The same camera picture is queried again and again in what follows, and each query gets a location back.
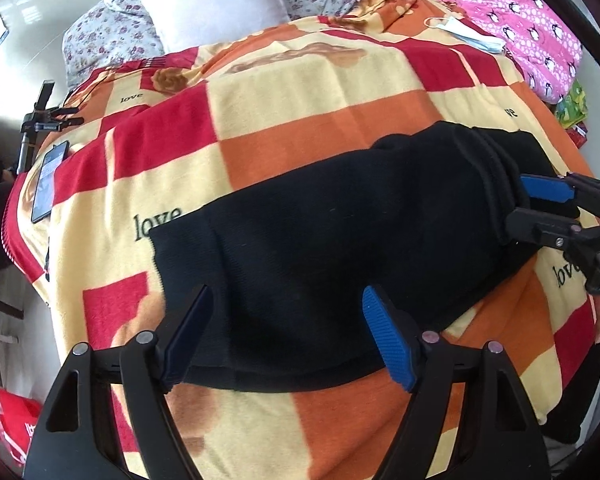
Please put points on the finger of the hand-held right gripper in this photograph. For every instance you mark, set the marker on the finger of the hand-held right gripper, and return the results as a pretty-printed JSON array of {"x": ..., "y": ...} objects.
[
  {"x": 545, "y": 225},
  {"x": 550, "y": 187}
]

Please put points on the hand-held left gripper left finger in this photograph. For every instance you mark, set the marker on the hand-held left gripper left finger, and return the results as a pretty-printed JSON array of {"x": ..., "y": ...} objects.
[{"x": 187, "y": 335}]

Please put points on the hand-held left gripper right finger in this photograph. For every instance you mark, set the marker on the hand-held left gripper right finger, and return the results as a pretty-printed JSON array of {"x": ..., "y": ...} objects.
[{"x": 387, "y": 335}]

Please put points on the black knit pants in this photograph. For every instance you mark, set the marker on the black knit pants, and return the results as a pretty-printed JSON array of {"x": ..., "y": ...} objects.
[{"x": 330, "y": 260}]

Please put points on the green printed packet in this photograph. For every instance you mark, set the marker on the green printed packet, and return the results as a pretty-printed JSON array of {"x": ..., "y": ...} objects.
[{"x": 572, "y": 105}]

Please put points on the person's dark clothing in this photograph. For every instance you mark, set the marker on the person's dark clothing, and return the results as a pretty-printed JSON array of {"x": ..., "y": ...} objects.
[{"x": 577, "y": 400}]

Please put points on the blue face mask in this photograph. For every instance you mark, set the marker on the blue face mask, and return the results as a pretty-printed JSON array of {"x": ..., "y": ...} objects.
[{"x": 472, "y": 32}]

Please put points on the pink penguin print cloth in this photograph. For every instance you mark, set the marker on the pink penguin print cloth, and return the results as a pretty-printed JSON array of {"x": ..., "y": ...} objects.
[{"x": 480, "y": 5}]

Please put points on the red paper bag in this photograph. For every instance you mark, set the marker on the red paper bag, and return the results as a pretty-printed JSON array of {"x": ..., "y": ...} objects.
[{"x": 10, "y": 425}]

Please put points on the black smartphone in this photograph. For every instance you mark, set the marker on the black smartphone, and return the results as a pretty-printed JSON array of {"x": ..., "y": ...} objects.
[{"x": 50, "y": 180}]

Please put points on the red and cream checkered blanket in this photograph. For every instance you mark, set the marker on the red and cream checkered blanket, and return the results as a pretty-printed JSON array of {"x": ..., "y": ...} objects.
[{"x": 300, "y": 125}]

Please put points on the black tripod stand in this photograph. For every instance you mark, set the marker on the black tripod stand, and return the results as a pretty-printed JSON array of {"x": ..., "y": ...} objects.
[{"x": 36, "y": 127}]

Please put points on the floral quilt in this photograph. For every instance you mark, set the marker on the floral quilt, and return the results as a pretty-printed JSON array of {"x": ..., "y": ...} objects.
[{"x": 115, "y": 35}]

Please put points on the white pillow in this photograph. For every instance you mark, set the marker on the white pillow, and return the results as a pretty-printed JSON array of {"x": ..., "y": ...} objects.
[{"x": 215, "y": 7}]

